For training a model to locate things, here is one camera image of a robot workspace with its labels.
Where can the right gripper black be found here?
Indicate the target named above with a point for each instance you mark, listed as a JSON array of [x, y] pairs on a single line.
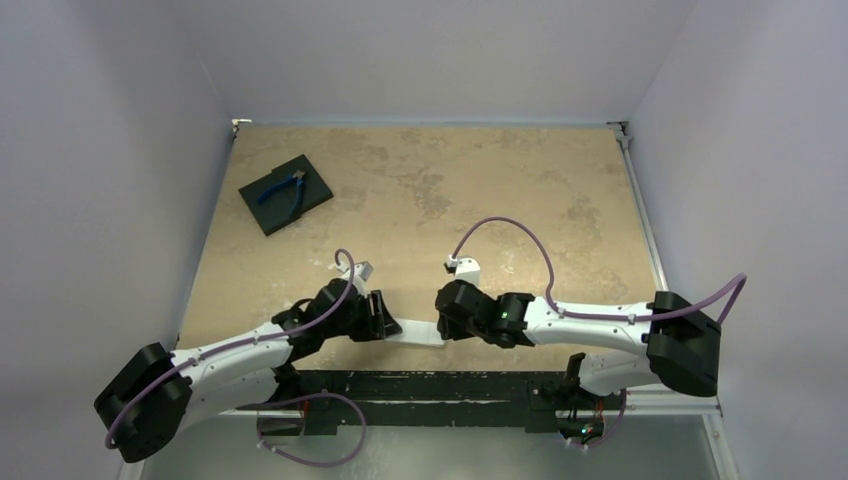
[[448, 310]]

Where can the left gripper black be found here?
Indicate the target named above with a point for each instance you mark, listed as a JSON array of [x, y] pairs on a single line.
[[372, 328]]

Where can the white remote control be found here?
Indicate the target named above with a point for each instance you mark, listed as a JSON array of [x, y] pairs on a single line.
[[419, 333]]

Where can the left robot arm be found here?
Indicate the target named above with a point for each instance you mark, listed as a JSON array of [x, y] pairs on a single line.
[[158, 393]]

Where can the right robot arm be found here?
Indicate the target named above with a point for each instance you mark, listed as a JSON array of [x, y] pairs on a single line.
[[667, 340]]

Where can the black square pad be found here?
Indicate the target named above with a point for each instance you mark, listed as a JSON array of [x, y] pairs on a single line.
[[272, 215]]

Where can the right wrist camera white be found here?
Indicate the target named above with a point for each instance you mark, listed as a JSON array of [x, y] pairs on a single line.
[[464, 268]]

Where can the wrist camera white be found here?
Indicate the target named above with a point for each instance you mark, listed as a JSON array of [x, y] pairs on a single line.
[[464, 268], [358, 274]]

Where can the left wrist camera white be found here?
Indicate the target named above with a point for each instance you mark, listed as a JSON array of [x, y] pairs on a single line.
[[358, 274]]

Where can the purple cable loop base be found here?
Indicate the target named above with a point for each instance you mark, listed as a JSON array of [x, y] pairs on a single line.
[[316, 426]]

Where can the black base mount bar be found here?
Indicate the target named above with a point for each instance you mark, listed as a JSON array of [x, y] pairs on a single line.
[[536, 402]]

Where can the blue handled pliers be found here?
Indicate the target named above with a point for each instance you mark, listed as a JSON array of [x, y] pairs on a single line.
[[297, 180]]

